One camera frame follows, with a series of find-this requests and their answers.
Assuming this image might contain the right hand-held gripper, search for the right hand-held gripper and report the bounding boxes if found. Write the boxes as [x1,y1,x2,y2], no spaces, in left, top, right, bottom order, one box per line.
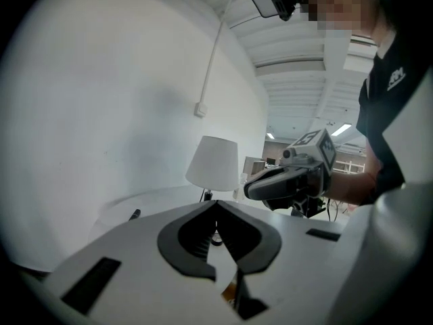
[243,128,338,218]

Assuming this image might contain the white round table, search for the white round table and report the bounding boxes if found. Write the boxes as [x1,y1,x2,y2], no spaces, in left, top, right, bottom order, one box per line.
[88,185,250,293]

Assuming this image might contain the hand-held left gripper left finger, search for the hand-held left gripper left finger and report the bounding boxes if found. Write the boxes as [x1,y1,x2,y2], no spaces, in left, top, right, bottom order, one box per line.
[43,200,237,325]

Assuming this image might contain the person's head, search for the person's head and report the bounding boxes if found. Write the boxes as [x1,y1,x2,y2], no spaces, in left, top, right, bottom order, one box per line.
[294,0,393,40]

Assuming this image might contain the person's right forearm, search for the person's right forearm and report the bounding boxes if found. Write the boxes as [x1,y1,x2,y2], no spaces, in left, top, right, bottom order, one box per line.
[324,147,383,206]

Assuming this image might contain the wooden shelving unit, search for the wooden shelving unit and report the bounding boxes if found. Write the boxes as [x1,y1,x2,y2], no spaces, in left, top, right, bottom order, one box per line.
[243,156,268,175]

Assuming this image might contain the white wall conduit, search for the white wall conduit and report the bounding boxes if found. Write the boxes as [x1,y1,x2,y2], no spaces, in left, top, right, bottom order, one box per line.
[199,0,237,104]

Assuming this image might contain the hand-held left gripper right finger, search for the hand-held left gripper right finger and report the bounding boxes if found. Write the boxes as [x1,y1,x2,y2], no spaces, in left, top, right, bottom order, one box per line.
[216,200,369,325]

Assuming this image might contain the white shade table lamp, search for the white shade table lamp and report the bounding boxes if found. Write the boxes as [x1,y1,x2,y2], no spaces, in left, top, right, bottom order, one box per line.
[185,135,240,203]

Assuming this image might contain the black head-mounted camera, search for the black head-mounted camera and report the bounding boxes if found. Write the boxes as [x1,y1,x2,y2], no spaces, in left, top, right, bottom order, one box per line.
[269,0,298,22]

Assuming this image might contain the large wooden drawer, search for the large wooden drawer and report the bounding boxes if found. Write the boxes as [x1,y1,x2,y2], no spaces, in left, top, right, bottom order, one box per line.
[220,276,238,303]

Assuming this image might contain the person's black shirt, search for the person's black shirt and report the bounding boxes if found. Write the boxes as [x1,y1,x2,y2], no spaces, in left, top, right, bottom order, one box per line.
[357,22,433,202]

